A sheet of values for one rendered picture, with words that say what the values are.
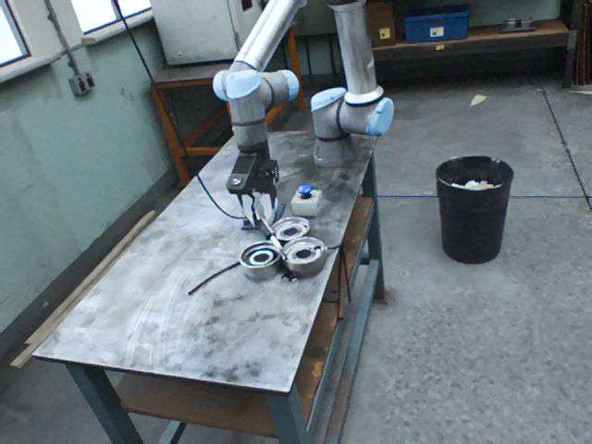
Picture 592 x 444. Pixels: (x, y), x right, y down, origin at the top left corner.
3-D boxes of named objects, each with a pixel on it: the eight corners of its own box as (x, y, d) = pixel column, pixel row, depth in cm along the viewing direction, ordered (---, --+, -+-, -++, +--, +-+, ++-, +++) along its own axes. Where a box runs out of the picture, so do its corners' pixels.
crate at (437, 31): (470, 29, 428) (470, 3, 417) (468, 40, 399) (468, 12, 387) (411, 34, 447) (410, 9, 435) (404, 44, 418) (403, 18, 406)
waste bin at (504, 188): (510, 270, 220) (517, 190, 198) (434, 267, 231) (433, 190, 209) (504, 228, 247) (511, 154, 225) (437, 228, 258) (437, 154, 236)
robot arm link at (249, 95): (269, 68, 105) (241, 76, 99) (275, 117, 110) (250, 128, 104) (243, 68, 110) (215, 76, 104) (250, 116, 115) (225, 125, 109)
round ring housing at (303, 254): (294, 282, 111) (291, 268, 109) (277, 260, 120) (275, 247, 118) (334, 266, 114) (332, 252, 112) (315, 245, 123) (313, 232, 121)
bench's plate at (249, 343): (290, 399, 87) (289, 391, 86) (35, 361, 106) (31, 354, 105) (380, 132, 182) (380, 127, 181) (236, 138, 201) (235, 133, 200)
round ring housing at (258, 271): (242, 284, 114) (239, 270, 112) (242, 258, 123) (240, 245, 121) (286, 276, 114) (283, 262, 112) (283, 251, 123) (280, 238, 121)
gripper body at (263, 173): (280, 181, 119) (275, 134, 114) (268, 195, 112) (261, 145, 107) (252, 181, 121) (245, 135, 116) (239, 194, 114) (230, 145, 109)
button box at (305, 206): (317, 216, 134) (314, 202, 132) (293, 215, 137) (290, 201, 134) (324, 202, 141) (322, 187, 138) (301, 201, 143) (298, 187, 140)
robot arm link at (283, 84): (265, 67, 120) (234, 75, 113) (301, 68, 113) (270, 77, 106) (268, 98, 123) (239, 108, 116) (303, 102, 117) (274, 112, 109)
